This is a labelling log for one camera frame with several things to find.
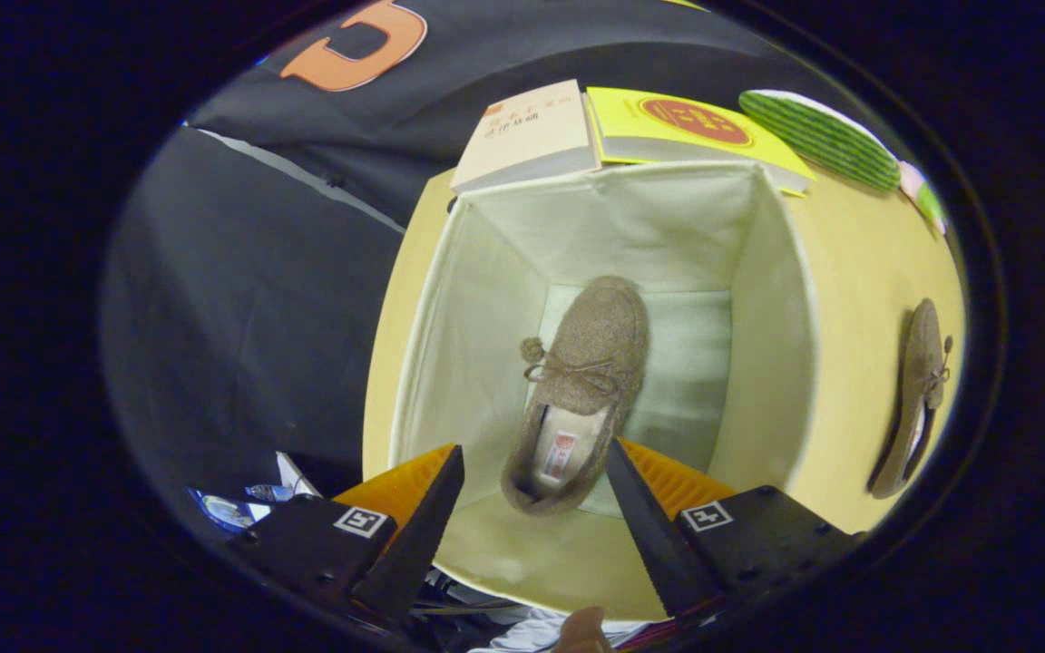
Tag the watermelon slice plush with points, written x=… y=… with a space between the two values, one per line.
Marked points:
x=822 y=136

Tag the pale green fabric storage box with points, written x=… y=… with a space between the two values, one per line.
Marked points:
x=477 y=345

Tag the person's white clothing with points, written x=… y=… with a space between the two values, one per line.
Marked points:
x=518 y=635

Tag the pink and green plush toy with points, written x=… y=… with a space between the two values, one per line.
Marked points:
x=929 y=201

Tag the brown felt shoe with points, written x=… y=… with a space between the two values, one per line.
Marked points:
x=920 y=381
x=590 y=363

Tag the white paper sheet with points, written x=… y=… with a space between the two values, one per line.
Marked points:
x=294 y=476

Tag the beige book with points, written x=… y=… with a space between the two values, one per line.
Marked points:
x=532 y=136

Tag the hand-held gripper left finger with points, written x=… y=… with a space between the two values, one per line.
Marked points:
x=409 y=544

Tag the yellow book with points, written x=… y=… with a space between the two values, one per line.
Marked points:
x=695 y=136

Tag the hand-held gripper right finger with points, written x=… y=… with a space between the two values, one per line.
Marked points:
x=659 y=540

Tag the blue plastic packet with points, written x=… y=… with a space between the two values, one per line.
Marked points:
x=232 y=510

